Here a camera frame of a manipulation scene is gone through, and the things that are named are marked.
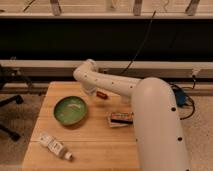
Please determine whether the blue power box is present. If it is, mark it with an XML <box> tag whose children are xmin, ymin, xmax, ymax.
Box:
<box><xmin>174</xmin><ymin>89</ymin><xmax>186</xmax><ymax>107</ymax></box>

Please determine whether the green ceramic bowl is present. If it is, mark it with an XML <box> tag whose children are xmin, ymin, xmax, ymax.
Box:
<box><xmin>54</xmin><ymin>96</ymin><xmax>87</xmax><ymax>126</ymax></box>

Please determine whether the red pocket knife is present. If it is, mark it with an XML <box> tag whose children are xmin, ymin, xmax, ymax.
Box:
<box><xmin>96</xmin><ymin>91</ymin><xmax>108</xmax><ymax>100</ymax></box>

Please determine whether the black office chair base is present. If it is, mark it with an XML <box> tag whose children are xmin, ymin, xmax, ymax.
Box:
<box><xmin>0</xmin><ymin>64</ymin><xmax>25</xmax><ymax>142</ymax></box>

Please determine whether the black floor cable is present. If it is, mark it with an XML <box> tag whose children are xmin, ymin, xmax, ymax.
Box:
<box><xmin>169</xmin><ymin>74</ymin><xmax>198</xmax><ymax>121</ymax></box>

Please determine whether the orange and black box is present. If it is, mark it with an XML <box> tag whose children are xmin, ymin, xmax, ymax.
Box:
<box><xmin>108</xmin><ymin>113</ymin><xmax>133</xmax><ymax>128</ymax></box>

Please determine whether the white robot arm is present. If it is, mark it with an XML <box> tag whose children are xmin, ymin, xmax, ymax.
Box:
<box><xmin>73</xmin><ymin>59</ymin><xmax>191</xmax><ymax>171</ymax></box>

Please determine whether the black hanging cable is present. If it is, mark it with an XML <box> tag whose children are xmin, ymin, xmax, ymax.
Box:
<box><xmin>118</xmin><ymin>9</ymin><xmax>157</xmax><ymax>77</ymax></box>

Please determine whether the clear plastic bottle white label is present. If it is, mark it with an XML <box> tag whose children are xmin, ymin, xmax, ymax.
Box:
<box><xmin>38</xmin><ymin>132</ymin><xmax>73</xmax><ymax>161</ymax></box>

